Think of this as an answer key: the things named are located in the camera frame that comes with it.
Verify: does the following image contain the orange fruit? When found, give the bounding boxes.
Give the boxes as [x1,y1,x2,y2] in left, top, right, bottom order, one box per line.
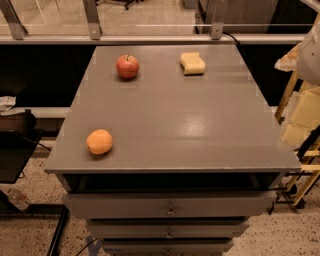
[86,129,113,155]

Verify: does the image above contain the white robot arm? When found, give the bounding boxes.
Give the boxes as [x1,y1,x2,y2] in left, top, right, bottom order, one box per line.
[297,23,320,85]

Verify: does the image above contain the grey drawer cabinet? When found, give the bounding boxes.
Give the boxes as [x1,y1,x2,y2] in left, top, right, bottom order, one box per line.
[45,45,300,256]

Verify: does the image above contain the red apple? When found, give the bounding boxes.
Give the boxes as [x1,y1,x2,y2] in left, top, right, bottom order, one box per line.
[116,54,140,79]

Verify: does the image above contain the yellow sponge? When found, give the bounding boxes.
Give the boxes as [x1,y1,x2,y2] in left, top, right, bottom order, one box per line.
[180,52,206,75]

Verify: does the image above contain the black side table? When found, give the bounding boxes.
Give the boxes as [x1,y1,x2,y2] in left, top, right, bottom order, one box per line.
[0,109,43,184]

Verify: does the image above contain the crumpled white paper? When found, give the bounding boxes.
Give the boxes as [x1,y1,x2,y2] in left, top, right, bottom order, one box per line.
[0,96,16,112]

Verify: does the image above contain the black floor frame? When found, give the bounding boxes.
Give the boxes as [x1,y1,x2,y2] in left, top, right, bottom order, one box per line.
[0,192,69,256]

